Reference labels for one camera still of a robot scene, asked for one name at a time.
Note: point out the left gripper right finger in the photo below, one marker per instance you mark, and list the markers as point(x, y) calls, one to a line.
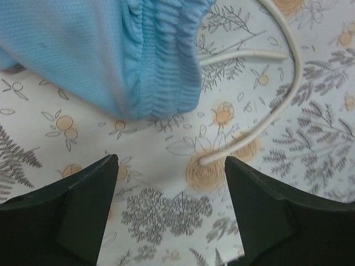
point(282, 225)

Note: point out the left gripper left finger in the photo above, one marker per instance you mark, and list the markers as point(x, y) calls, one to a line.
point(62, 223)

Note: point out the light blue shorts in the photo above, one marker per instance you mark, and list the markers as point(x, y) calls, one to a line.
point(135, 59)

